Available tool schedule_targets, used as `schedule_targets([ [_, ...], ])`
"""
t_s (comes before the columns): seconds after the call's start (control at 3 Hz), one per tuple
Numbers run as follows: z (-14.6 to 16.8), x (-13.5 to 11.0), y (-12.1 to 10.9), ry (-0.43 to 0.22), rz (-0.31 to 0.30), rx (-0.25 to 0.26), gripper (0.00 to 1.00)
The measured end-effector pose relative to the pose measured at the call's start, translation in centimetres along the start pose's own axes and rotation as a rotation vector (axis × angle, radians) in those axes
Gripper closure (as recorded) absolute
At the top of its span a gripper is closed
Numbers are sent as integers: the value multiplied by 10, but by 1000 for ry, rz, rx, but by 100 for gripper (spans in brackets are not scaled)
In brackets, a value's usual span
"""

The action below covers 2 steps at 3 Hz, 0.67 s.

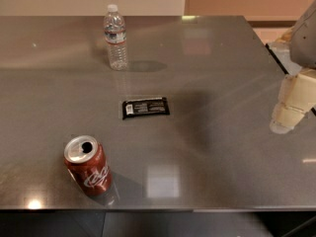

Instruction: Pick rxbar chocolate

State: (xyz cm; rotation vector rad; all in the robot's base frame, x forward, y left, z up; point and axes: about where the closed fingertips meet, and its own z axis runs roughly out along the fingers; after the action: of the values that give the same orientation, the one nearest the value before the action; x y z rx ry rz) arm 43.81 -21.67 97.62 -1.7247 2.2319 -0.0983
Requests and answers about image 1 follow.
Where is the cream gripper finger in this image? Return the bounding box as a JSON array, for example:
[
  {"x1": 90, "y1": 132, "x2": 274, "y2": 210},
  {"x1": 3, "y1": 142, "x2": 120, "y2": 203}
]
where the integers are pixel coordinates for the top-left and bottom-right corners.
[{"x1": 270, "y1": 68, "x2": 316, "y2": 134}]

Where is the black rxbar chocolate wrapper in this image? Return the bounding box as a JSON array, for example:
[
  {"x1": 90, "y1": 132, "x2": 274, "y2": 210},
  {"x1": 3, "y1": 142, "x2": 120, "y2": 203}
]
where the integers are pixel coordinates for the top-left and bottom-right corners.
[{"x1": 122, "y1": 97, "x2": 170, "y2": 119}]

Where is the clear plastic water bottle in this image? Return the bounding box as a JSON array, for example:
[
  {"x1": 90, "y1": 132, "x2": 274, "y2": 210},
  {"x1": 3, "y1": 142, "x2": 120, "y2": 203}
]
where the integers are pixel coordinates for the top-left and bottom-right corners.
[{"x1": 104, "y1": 4, "x2": 128, "y2": 71}]

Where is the red coca-cola can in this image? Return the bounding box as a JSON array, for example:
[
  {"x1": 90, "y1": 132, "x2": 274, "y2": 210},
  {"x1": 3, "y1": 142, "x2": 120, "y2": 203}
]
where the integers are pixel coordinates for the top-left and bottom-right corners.
[{"x1": 64, "y1": 135, "x2": 112, "y2": 197}]

